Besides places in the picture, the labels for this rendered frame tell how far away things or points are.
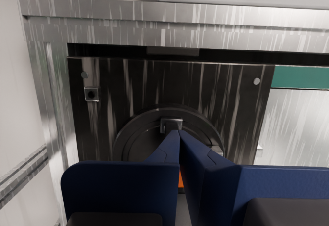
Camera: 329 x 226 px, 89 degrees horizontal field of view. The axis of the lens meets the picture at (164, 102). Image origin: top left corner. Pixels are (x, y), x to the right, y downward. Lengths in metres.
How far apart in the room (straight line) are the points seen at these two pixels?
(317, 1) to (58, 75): 0.31
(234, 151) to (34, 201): 0.45
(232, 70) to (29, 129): 0.38
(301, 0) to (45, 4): 0.28
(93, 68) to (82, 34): 0.04
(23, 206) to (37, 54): 0.39
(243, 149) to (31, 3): 0.30
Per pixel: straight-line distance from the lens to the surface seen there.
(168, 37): 0.20
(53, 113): 0.26
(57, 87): 0.24
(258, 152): 0.27
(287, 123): 0.34
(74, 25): 0.23
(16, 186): 0.30
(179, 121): 0.18
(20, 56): 0.39
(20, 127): 0.43
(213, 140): 0.21
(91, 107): 0.22
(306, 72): 0.29
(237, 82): 0.22
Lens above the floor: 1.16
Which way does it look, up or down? 73 degrees down
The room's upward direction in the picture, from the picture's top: 177 degrees clockwise
